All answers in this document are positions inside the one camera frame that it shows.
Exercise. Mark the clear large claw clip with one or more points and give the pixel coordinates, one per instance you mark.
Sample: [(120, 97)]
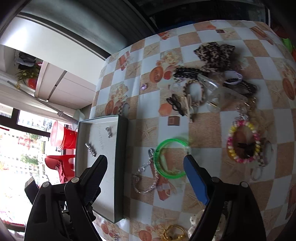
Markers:
[(220, 97)]

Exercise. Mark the small silver charm clip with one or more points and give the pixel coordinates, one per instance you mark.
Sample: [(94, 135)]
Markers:
[(109, 132)]

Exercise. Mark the black bow hair clip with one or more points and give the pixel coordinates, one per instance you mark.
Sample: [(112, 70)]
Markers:
[(176, 105)]

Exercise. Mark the black beaded barrette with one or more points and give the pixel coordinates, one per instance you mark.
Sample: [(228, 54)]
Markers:
[(190, 73)]

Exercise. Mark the leopard print scrunchie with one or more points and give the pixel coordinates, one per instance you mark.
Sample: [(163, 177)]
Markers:
[(216, 58)]

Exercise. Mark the silver rhinestone hair clip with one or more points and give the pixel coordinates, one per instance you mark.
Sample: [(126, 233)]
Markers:
[(90, 149)]

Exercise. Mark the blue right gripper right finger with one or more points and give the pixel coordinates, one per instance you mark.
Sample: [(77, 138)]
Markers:
[(206, 188)]

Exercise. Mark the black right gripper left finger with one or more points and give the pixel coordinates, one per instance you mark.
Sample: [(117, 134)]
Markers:
[(80, 196)]

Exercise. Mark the red plastic bucket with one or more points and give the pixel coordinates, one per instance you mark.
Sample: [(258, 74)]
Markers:
[(63, 137)]

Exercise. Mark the grey shallow tray box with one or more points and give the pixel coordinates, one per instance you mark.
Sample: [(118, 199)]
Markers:
[(100, 147)]

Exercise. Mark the white low cabinet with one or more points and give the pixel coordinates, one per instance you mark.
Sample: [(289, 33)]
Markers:
[(59, 86)]

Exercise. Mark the beige hair clip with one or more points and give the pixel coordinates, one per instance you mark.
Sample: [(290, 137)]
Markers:
[(187, 107)]

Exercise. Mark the potted plant red pot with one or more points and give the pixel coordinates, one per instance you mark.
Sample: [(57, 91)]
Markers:
[(28, 75)]

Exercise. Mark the light blue basin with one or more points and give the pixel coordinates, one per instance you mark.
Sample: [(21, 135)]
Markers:
[(78, 117)]

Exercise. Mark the checkered floral tablecloth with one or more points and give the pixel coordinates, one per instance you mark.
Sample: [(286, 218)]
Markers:
[(263, 60)]

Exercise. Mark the gold chain keyring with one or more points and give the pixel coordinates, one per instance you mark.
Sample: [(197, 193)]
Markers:
[(245, 108)]

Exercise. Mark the cream polka dot scrunchie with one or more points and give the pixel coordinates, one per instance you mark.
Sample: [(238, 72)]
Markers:
[(207, 224)]

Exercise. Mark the red plastic chair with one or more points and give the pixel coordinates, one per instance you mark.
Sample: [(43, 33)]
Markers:
[(62, 165)]

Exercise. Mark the small black claw clip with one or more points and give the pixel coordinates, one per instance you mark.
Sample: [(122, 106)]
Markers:
[(247, 149)]

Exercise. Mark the green plastic bangle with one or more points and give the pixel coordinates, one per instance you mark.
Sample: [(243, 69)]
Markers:
[(168, 158)]

